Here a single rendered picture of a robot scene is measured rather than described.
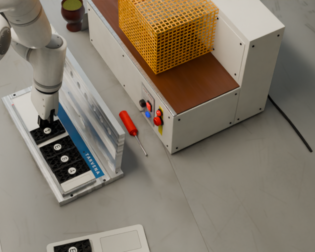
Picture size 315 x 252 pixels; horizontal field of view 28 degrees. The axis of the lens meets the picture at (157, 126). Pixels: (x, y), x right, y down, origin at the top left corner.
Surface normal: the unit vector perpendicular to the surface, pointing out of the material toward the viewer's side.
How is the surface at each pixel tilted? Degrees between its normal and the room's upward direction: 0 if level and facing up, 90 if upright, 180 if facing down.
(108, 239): 0
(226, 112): 90
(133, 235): 0
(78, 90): 83
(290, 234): 0
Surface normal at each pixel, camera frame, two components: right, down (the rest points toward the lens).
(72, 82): -0.86, 0.31
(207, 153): 0.02, -0.60
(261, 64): 0.50, 0.70
